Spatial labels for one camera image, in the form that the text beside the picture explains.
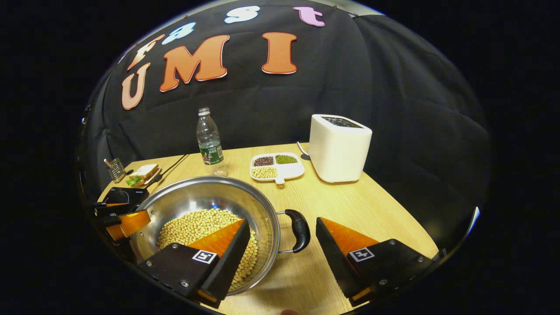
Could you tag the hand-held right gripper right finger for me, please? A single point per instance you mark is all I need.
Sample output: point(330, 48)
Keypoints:
point(332, 258)

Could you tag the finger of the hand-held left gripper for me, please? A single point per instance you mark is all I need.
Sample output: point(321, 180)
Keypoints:
point(131, 221)
point(109, 209)

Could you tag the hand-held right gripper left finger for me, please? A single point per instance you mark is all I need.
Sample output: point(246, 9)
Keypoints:
point(229, 267)

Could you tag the black induction cooktop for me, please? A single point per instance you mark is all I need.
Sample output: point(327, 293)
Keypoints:
point(127, 194)

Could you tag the steel pot with soybeans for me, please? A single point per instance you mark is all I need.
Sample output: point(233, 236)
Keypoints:
point(197, 201)

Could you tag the small metal utensil holder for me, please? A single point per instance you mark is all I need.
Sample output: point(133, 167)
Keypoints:
point(117, 170)

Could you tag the sandwich on white plate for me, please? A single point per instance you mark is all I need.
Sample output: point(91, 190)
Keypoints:
point(144, 173)

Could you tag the white divided bean dish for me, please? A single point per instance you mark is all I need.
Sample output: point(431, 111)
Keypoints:
point(280, 168)

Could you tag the white toaster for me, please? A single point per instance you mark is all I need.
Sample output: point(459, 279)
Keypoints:
point(339, 153)

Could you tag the clear plastic water bottle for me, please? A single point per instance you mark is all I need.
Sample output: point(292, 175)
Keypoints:
point(210, 144)

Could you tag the black backdrop cloth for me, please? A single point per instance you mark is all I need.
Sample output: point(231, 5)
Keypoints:
point(393, 87)

